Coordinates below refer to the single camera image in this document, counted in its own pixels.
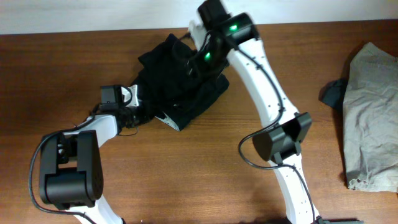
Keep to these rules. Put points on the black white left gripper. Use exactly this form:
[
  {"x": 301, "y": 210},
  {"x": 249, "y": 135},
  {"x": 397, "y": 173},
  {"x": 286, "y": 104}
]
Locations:
[{"x": 144, "y": 112}]

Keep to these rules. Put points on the black shorts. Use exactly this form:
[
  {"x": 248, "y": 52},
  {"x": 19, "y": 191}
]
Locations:
[{"x": 166, "y": 90}]

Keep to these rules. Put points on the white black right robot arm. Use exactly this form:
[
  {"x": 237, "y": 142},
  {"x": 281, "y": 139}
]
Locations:
[{"x": 223, "y": 39}]

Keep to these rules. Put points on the grey crumpled garment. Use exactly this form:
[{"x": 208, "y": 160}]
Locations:
[{"x": 370, "y": 121}]

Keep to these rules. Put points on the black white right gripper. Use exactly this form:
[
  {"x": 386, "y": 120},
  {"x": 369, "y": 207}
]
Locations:
[{"x": 193, "y": 66}]

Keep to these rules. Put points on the dark blue cloth piece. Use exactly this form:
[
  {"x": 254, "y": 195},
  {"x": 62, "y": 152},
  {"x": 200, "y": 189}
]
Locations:
[{"x": 333, "y": 93}]

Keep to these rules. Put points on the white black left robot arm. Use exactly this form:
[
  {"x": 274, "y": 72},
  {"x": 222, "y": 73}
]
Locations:
[{"x": 65, "y": 172}]

